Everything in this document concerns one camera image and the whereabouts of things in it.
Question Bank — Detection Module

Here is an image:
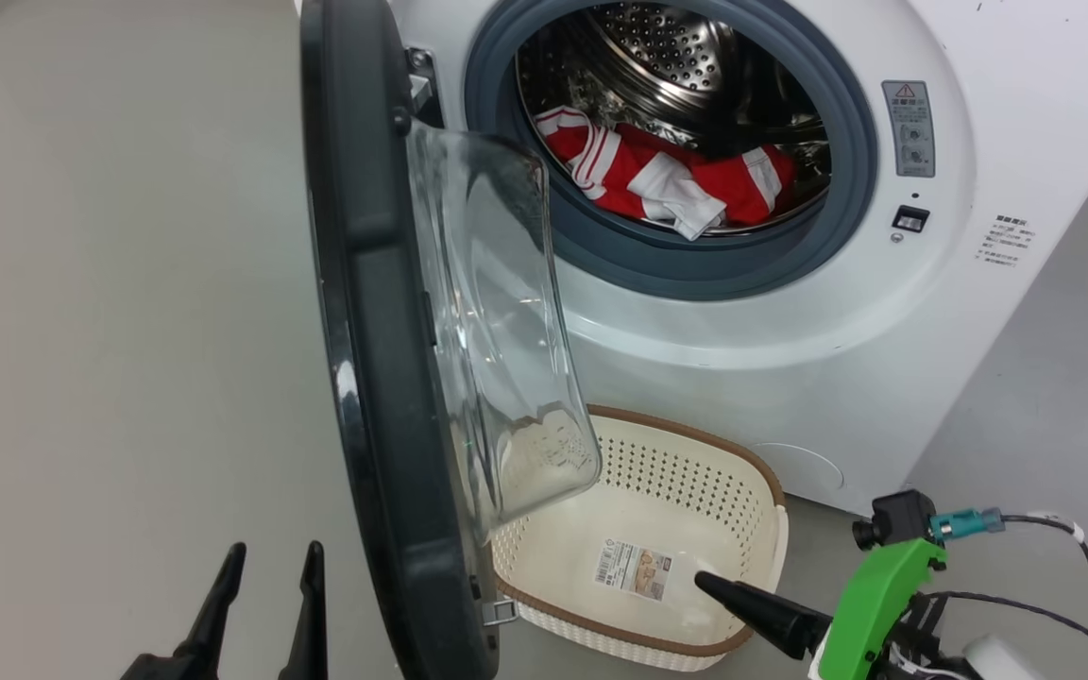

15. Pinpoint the red and white garment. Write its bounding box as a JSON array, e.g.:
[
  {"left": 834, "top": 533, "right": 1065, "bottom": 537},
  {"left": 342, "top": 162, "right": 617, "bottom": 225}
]
[{"left": 535, "top": 106, "right": 796, "bottom": 241}]

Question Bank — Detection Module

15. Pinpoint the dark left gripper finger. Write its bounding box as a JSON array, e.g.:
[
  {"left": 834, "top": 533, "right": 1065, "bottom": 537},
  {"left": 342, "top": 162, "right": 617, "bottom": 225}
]
[
  {"left": 278, "top": 540, "right": 329, "bottom": 680},
  {"left": 174, "top": 542, "right": 247, "bottom": 680}
]

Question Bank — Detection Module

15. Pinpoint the grey warning sticker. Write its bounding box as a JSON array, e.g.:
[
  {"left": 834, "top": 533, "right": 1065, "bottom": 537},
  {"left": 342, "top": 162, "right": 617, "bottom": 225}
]
[{"left": 881, "top": 79, "right": 937, "bottom": 179}]

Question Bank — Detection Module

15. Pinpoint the grey rubber door seal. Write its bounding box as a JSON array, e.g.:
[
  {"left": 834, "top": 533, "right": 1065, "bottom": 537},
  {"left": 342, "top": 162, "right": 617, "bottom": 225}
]
[{"left": 463, "top": 0, "right": 881, "bottom": 302}]

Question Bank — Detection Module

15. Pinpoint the metal door hinge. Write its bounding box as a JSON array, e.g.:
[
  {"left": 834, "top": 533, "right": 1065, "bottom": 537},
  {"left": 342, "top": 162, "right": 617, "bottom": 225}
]
[{"left": 401, "top": 46, "right": 447, "bottom": 129}]

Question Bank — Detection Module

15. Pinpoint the round white service flap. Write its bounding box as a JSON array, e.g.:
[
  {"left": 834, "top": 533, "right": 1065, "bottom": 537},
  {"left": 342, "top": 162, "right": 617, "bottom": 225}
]
[{"left": 750, "top": 441, "right": 846, "bottom": 493}]

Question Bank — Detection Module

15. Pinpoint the cream laundry basket brown rim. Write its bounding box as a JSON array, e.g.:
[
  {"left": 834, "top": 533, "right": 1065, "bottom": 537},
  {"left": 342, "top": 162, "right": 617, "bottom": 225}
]
[{"left": 490, "top": 404, "right": 790, "bottom": 672}]

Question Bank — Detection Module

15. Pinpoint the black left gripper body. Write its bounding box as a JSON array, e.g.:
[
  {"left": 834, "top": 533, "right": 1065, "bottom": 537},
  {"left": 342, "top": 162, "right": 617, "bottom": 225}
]
[{"left": 119, "top": 650, "right": 188, "bottom": 680}]

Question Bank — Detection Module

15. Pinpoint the white front-load washing machine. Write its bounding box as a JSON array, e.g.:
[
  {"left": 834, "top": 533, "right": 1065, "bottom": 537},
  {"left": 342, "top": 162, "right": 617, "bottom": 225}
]
[{"left": 295, "top": 0, "right": 1088, "bottom": 517}]

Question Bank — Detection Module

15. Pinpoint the paper label inside basket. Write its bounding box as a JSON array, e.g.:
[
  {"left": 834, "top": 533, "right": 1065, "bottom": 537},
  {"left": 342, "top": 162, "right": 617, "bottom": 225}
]
[{"left": 593, "top": 539, "right": 673, "bottom": 603}]

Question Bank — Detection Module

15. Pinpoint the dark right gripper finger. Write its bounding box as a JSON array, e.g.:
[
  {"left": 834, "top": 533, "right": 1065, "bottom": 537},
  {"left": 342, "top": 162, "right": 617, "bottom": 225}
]
[{"left": 694, "top": 569, "right": 834, "bottom": 661}]

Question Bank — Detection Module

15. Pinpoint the teal cable connector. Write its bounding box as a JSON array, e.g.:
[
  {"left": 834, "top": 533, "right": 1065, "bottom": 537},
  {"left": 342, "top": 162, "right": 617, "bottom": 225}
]
[{"left": 928, "top": 507, "right": 1007, "bottom": 542}]

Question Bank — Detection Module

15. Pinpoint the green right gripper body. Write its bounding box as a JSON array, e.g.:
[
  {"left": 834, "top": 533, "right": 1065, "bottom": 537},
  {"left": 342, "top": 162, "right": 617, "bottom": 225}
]
[{"left": 808, "top": 538, "right": 949, "bottom": 680}]

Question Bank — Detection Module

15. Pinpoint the perforated steel drum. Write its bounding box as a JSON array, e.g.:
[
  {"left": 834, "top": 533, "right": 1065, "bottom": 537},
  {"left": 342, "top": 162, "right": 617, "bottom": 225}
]
[{"left": 515, "top": 0, "right": 834, "bottom": 237}]

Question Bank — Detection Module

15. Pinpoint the dark grey glass washer door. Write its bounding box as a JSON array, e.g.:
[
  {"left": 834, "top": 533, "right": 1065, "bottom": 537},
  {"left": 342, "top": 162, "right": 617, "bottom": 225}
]
[{"left": 299, "top": 0, "right": 604, "bottom": 680}]

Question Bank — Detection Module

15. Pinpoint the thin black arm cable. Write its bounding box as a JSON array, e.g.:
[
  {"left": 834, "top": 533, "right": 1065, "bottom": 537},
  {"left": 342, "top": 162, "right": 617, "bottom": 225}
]
[{"left": 929, "top": 590, "right": 1088, "bottom": 680}]

